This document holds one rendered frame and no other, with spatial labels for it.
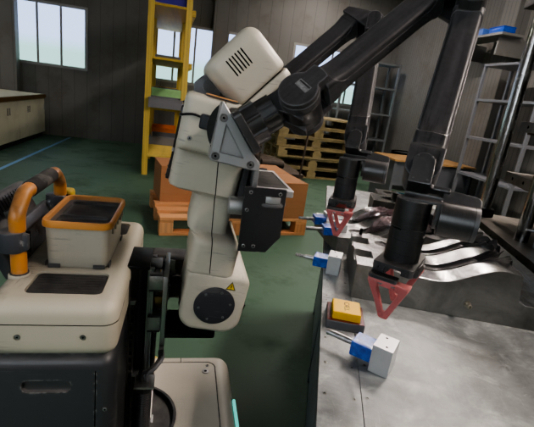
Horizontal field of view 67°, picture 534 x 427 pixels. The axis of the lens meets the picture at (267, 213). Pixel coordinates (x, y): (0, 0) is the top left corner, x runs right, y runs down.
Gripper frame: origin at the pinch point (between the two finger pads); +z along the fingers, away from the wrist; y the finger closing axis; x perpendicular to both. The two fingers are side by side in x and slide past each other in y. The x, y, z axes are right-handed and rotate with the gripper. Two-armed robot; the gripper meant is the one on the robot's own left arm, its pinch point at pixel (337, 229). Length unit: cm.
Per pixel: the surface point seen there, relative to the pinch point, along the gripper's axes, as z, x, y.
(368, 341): 9.0, -11.7, -38.1
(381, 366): 11.1, -14.6, -41.4
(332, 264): 9.7, -0.5, -2.3
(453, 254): 2.0, -31.0, 4.7
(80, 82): -19, 551, 551
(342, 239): 7.7, -1.0, 16.0
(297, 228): 83, 56, 258
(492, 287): 4.0, -37.9, -8.8
